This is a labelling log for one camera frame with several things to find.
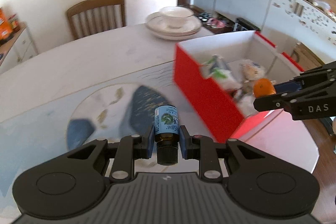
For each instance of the orange tangerine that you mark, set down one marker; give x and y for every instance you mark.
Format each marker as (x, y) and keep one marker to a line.
(262, 88)

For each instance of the blueberry pastry clear packet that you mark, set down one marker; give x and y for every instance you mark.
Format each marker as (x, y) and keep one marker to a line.
(251, 70)

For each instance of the clear bubble plastic bag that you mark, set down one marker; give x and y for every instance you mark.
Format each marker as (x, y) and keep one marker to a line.
(245, 105)

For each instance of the white side cabinet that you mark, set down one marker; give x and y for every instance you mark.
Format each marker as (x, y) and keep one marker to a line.
(18, 50)

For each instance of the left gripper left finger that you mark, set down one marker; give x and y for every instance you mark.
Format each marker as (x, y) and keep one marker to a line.
(127, 151)

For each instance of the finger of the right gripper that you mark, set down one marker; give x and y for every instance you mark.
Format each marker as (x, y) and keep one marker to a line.
(287, 87)
(272, 102)

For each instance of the black shoe rack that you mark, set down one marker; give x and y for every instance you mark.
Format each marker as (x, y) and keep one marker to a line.
(242, 24)

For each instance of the red cardboard box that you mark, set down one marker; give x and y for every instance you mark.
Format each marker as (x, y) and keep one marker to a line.
(215, 106)

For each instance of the white blue green snack bag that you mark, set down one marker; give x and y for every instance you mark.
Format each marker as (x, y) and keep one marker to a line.
(217, 69)

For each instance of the small dark bottle blue label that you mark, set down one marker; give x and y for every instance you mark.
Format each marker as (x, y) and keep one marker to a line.
(166, 125)

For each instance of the stacked white plates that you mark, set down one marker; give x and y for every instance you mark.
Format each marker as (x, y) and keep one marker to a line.
(161, 28)

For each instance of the red sauce jar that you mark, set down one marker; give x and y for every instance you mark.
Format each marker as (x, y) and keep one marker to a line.
(14, 21)

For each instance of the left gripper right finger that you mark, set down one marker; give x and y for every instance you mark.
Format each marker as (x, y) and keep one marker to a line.
(206, 152)

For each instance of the orange snack bag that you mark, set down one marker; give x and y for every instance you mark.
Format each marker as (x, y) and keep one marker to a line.
(6, 32)

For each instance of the white bowl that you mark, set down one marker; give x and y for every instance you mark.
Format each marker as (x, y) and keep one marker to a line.
(176, 17)

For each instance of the wooden chair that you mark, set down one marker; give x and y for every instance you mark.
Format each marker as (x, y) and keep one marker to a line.
(91, 17)
(305, 58)

